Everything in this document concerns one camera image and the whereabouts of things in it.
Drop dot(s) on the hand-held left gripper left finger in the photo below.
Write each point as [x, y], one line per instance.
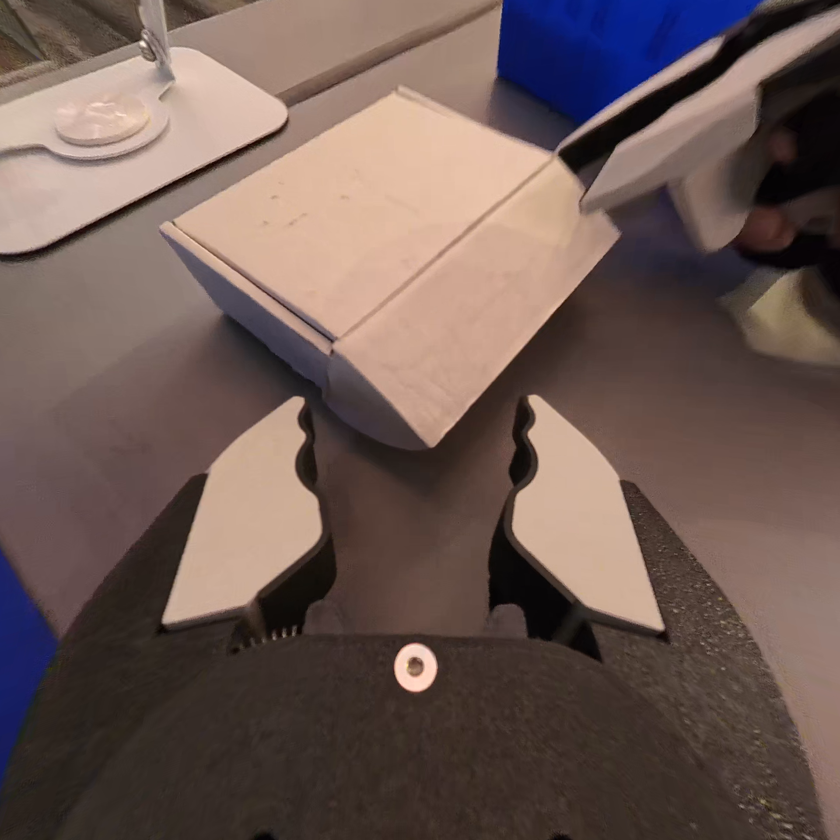
[249, 525]

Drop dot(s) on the document stand with white base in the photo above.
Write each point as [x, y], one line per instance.
[216, 111]

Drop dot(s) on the person's right hand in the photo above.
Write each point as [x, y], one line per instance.
[781, 229]

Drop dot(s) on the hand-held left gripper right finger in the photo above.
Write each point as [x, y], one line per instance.
[577, 525]

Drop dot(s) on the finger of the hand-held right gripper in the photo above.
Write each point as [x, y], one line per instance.
[669, 144]
[689, 69]

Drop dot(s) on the white cardboard mailer box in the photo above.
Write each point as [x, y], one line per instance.
[367, 216]

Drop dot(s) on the blue plastic bin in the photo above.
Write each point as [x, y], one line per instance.
[19, 656]
[577, 46]

